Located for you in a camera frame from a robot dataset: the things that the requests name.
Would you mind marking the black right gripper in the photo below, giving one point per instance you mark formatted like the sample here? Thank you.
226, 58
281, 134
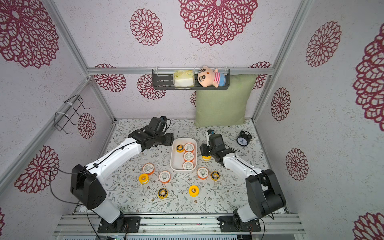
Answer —
205, 150

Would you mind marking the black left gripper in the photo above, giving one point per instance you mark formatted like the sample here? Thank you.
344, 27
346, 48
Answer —
169, 137

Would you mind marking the yellow black tape roll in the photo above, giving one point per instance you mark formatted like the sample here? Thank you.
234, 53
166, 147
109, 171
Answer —
215, 176
180, 148
163, 193

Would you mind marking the orange white sealing tape roll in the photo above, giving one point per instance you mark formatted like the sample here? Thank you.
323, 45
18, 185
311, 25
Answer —
148, 169
188, 156
189, 147
164, 177
188, 165
203, 173

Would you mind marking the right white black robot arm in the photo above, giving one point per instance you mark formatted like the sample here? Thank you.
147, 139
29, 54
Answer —
264, 192

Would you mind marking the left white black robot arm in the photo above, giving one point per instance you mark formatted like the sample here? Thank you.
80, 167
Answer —
87, 181

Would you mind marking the white plastic storage box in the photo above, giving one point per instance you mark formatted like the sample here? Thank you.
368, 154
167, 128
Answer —
176, 161

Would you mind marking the black twin-bell alarm clock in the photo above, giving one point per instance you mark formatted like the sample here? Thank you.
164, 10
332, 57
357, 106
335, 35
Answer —
244, 138

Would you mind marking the green linen pillow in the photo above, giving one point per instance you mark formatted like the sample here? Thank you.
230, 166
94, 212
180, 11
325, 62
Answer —
224, 107

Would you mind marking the green white tissue pack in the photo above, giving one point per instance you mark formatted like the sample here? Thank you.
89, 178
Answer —
184, 79

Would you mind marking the cartoon boy plush doll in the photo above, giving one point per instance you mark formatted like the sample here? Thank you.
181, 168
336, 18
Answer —
209, 77

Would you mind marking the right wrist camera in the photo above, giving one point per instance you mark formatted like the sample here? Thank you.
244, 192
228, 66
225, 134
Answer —
214, 140

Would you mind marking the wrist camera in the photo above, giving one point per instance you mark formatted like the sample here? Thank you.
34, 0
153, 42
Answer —
214, 140
159, 125

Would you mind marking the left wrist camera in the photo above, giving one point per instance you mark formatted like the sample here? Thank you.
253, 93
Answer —
159, 125

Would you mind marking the black wall shelf basket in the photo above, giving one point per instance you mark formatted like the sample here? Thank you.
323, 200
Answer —
163, 79

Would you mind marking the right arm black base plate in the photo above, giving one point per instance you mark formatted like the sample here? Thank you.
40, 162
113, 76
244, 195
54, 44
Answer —
234, 224

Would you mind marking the black wire wall rack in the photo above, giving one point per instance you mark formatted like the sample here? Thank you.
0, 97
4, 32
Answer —
63, 118

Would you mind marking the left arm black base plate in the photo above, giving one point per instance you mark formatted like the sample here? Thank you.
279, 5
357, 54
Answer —
123, 224

